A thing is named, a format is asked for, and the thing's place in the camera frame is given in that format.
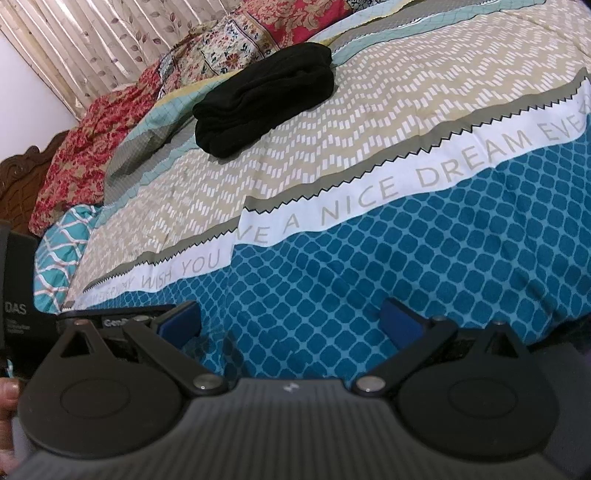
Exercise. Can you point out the person's left hand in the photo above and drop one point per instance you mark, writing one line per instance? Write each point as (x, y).
(7, 394)

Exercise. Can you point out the beige leaf-print curtain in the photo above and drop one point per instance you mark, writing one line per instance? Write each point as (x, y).
(83, 46)

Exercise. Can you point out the teal lattice pillow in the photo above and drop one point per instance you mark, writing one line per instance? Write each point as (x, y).
(57, 258)

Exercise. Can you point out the patterned bedspread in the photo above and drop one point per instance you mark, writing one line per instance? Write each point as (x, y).
(369, 138)

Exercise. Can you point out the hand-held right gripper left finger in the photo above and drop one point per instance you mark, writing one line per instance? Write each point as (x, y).
(178, 323)

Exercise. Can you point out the red beige floral cushion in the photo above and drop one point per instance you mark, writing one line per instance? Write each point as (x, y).
(304, 21)

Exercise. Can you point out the black pants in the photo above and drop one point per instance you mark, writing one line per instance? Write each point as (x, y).
(258, 101)

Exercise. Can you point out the cream floral cushion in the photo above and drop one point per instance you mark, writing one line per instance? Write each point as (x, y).
(221, 50)

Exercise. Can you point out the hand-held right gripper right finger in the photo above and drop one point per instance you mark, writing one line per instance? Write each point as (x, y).
(399, 321)

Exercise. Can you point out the carved wooden headboard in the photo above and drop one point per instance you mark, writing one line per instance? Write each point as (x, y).
(18, 184)

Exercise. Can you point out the red floral blanket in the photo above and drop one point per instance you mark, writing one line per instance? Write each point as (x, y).
(78, 152)

